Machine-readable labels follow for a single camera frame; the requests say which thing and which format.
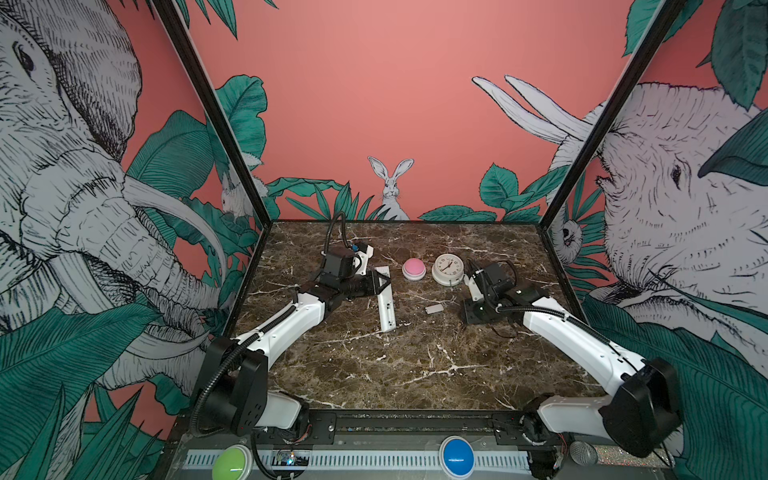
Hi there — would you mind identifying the white slotted cable duct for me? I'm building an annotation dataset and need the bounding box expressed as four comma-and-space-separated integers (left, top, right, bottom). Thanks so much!
181, 448, 533, 473

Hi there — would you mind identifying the small green circuit board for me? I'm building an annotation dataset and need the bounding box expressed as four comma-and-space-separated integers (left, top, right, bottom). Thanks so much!
273, 450, 310, 468

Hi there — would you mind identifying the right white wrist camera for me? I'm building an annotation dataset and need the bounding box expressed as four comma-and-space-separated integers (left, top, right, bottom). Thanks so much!
464, 269, 486, 302

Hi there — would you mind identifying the white remote control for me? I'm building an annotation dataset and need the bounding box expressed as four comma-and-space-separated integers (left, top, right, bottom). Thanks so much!
377, 286, 396, 332

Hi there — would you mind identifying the white round alarm clock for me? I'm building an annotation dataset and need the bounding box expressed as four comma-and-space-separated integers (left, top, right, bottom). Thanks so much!
431, 253, 465, 287

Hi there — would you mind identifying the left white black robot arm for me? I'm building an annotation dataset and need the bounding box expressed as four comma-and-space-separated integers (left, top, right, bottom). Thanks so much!
189, 242, 391, 437

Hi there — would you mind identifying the pink push button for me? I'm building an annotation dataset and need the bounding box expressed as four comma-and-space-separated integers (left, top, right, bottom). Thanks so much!
402, 258, 427, 281

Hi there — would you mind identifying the black front mounting rail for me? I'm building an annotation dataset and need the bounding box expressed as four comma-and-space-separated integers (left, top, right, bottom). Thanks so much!
251, 409, 607, 448

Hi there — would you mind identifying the grey remote battery cover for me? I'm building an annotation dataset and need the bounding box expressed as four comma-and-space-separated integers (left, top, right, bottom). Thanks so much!
425, 304, 444, 315

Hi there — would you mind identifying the glittery silver microphone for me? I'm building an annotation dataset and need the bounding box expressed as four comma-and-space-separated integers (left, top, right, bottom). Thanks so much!
569, 441, 599, 467

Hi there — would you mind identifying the green push button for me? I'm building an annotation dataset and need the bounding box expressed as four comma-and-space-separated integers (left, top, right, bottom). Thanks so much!
212, 444, 254, 480

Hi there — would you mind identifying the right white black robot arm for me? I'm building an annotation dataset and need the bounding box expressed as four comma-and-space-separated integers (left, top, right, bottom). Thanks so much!
463, 261, 683, 457

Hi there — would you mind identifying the blue push button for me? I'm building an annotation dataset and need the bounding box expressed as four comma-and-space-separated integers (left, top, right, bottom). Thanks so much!
438, 436, 475, 480

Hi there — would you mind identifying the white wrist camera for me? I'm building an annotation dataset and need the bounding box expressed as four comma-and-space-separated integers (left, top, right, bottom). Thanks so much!
464, 269, 486, 302
349, 242, 374, 276

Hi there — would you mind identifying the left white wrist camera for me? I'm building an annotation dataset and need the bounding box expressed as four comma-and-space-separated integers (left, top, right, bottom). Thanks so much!
349, 242, 374, 276

